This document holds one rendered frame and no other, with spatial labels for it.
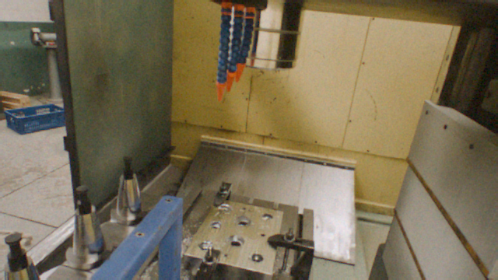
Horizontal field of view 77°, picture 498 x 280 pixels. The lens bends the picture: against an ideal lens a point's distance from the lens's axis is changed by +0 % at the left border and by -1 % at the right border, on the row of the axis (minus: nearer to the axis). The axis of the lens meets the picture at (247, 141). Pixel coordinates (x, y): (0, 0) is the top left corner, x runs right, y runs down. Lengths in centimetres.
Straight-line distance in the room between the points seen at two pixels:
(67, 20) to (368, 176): 156
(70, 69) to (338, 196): 131
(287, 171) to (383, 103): 61
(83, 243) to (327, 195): 136
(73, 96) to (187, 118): 84
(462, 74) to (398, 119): 90
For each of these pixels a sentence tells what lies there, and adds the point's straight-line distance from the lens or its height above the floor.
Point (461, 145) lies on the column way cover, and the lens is 75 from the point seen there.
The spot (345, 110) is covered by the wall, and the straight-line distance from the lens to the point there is 175.
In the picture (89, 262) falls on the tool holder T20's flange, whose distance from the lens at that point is 52.
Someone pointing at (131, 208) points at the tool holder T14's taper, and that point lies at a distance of 60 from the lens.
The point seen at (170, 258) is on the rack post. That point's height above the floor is 110.
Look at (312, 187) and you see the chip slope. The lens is 172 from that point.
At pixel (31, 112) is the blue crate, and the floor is 14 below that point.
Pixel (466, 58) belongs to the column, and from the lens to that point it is 93.
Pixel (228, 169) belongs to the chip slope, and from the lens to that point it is 176.
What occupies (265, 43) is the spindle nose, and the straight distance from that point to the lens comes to 61.
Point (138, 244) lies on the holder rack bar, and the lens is 54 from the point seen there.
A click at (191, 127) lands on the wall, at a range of 191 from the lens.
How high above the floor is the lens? 156
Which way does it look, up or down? 21 degrees down
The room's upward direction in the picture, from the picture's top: 6 degrees clockwise
